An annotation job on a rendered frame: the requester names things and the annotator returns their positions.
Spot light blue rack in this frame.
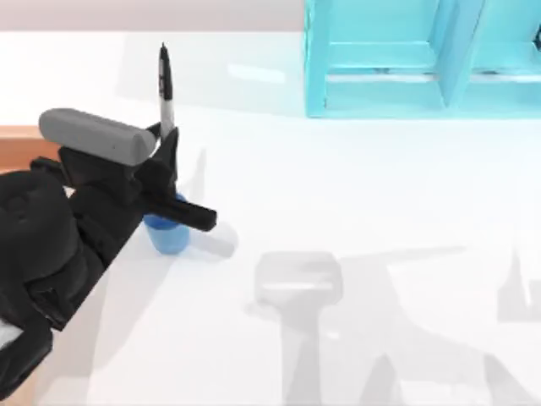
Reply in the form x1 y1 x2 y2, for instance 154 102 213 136
303 0 541 121

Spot shallow salmon-coloured box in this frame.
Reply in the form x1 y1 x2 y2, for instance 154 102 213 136
0 124 65 175

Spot pale grey rounded box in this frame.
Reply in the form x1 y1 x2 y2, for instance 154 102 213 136
38 107 157 167

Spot blue cup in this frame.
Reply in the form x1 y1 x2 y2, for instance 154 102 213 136
142 192 192 256

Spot black marker pen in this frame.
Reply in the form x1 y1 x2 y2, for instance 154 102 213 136
157 41 176 143

